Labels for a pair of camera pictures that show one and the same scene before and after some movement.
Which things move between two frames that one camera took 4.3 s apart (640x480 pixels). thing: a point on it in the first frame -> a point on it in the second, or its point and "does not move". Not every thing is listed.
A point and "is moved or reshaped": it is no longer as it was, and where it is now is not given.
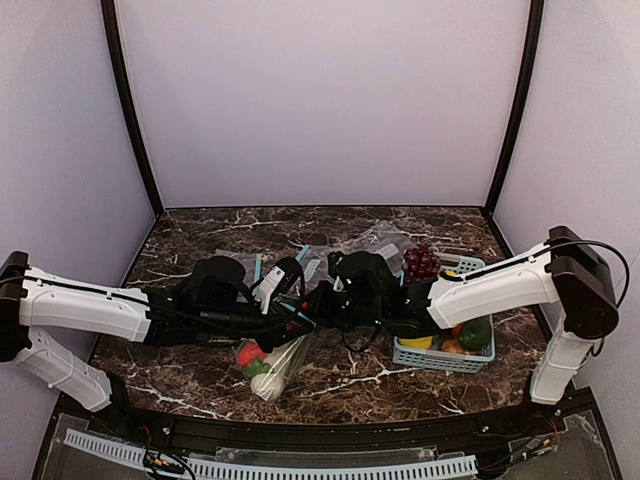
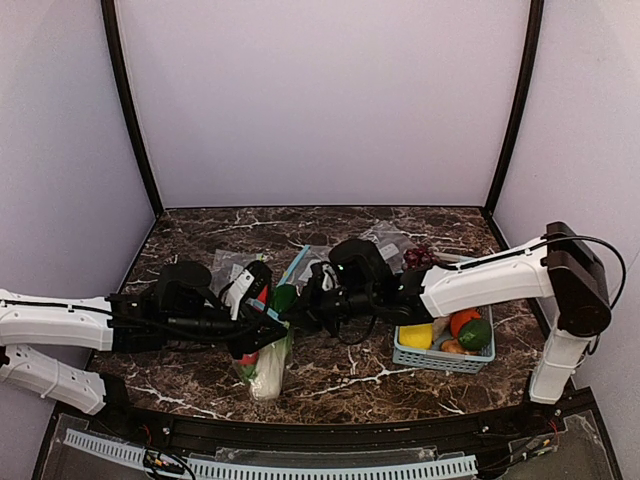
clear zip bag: [386, 240] does not move
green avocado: [476, 334] does not move
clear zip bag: [269, 372] is moved or reshaped
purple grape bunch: [420, 263] does not move
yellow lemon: [421, 342] does not move
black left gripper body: [275, 329] -> [248, 332]
